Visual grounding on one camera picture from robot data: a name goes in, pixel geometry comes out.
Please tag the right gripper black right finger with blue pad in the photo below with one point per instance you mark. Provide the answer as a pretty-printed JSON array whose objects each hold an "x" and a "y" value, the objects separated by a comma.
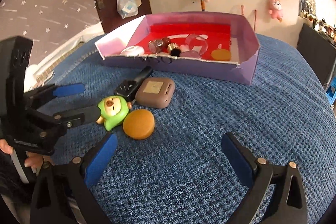
[{"x": 288, "y": 202}]

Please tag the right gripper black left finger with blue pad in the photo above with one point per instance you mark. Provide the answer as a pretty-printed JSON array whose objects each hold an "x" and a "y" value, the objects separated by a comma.
[{"x": 62, "y": 192}]

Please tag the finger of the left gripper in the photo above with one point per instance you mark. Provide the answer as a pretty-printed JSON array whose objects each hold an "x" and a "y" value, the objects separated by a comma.
[
  {"x": 77, "y": 117},
  {"x": 57, "y": 92}
]

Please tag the pink nail polish bottle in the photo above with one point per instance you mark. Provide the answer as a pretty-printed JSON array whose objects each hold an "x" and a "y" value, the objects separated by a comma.
[{"x": 186, "y": 52}]

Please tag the clear plastic cup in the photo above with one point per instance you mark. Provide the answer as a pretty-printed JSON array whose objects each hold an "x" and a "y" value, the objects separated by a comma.
[{"x": 197, "y": 43}]

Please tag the dark red ball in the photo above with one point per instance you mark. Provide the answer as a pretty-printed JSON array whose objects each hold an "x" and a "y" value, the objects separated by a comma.
[{"x": 166, "y": 42}]

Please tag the green capybara toy figure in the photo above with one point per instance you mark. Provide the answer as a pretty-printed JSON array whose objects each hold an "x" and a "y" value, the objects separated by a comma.
[{"x": 113, "y": 110}]

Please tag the black smart watch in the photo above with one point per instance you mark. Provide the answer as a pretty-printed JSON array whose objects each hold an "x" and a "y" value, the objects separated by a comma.
[{"x": 128, "y": 88}]

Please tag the brown earbud case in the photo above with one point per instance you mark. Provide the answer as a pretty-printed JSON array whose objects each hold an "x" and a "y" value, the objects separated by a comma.
[{"x": 155, "y": 92}]

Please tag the white earbud case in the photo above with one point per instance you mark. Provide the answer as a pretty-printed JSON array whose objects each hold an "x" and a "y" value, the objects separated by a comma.
[{"x": 133, "y": 51}]

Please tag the blue knitted table cloth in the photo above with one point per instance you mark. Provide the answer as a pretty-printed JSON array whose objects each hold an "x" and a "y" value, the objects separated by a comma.
[{"x": 180, "y": 175}]

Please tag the blue plastic stool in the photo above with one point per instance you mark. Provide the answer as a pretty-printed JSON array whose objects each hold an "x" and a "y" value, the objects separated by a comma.
[{"x": 330, "y": 93}]

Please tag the red Miniso paper sheet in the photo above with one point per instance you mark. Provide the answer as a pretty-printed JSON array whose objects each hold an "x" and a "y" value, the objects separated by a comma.
[{"x": 219, "y": 35}]

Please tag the black side table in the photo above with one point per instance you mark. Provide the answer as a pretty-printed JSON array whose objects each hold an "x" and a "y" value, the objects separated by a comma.
[{"x": 318, "y": 53}]

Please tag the orange round puck in box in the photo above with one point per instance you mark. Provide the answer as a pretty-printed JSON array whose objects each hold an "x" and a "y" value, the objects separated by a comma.
[{"x": 221, "y": 55}]

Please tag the purple cardboard box tray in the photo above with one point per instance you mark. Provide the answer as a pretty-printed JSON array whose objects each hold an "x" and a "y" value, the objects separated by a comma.
[{"x": 244, "y": 47}]

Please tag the pink plush toy right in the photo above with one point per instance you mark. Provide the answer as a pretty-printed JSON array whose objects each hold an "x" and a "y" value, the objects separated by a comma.
[{"x": 275, "y": 10}]

